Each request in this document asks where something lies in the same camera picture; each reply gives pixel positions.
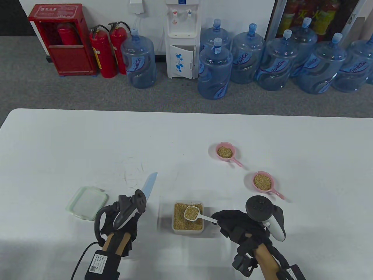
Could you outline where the person's right hand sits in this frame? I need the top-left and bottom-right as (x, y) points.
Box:
(211, 209), (274, 277)

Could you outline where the person's left hand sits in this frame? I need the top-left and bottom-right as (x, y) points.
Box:
(101, 195), (139, 257)

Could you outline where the clear green-rimmed container lid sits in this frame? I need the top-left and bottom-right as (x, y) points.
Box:
(66, 187), (108, 221)

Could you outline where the white plastic coffee spoon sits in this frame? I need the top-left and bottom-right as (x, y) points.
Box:
(184, 206), (218, 224)

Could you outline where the clear plastic food container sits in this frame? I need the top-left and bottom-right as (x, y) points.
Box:
(172, 201), (204, 235)

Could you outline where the light blue knife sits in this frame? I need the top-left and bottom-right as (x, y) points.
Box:
(143, 172), (158, 202)

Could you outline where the white sesame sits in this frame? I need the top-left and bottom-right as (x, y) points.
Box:
(174, 203), (203, 230)

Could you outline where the person's right forearm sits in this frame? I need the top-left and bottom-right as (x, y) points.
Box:
(255, 244), (280, 280)

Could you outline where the person's left forearm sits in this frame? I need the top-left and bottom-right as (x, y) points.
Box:
(102, 233), (130, 254)

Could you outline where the row of blue water bottles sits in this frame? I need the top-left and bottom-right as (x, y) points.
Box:
(197, 17), (373, 100)

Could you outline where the blue water jug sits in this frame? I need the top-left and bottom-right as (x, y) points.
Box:
(121, 28), (157, 89)

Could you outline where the red fire extinguisher cabinet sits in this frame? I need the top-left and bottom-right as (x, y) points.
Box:
(28, 4), (98, 77)

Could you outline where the red fire extinguisher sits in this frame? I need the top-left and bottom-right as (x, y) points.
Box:
(108, 22), (130, 75)
(89, 25), (117, 78)
(57, 23), (78, 45)

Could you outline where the white water dispenser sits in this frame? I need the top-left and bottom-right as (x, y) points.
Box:
(165, 0), (201, 80)

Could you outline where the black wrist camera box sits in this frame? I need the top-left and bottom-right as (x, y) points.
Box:
(85, 249), (121, 280)
(281, 264), (306, 280)

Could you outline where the black cable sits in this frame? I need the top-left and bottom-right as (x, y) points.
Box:
(71, 241), (102, 280)
(271, 242), (289, 267)

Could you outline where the small pink handled dish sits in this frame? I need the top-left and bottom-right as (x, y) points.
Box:
(215, 142), (243, 167)
(252, 171), (285, 200)

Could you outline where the white wall box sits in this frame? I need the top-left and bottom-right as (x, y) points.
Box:
(129, 0), (144, 14)

